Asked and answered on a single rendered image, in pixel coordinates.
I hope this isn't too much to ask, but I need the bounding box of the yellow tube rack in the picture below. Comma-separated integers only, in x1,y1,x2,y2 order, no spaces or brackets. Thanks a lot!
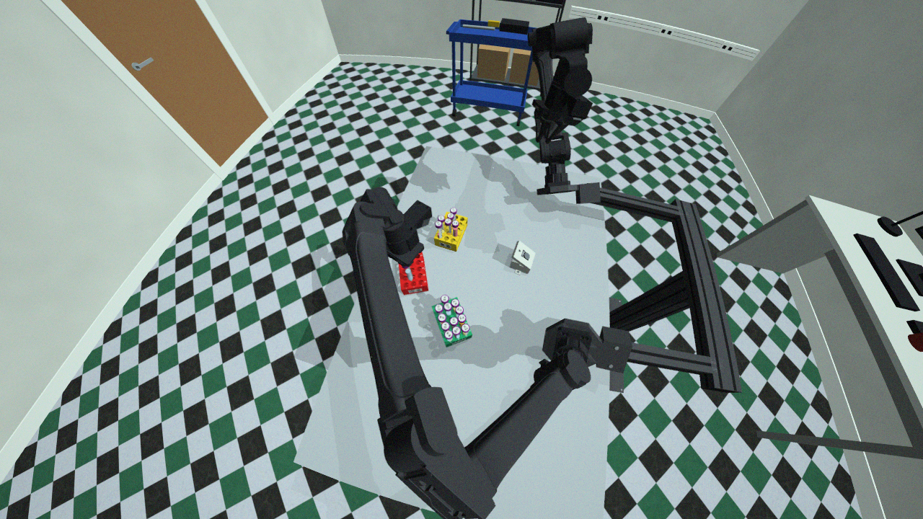
434,214,468,252

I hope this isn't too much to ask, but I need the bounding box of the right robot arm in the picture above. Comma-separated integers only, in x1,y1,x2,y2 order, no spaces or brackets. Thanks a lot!
528,17,593,187

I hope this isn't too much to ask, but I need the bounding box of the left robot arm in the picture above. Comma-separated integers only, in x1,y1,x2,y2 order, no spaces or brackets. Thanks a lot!
342,187,592,519

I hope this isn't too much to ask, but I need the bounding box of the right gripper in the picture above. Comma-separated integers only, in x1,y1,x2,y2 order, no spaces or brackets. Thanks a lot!
532,99,568,144

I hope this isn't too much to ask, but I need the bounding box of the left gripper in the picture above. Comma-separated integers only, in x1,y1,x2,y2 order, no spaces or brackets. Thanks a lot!
387,232,424,267

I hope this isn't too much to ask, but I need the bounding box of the red tube rack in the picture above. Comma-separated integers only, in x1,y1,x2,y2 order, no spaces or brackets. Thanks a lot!
399,252,428,295

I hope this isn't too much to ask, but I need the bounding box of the green tube rack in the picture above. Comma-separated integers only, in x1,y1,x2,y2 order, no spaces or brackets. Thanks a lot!
432,298,472,347

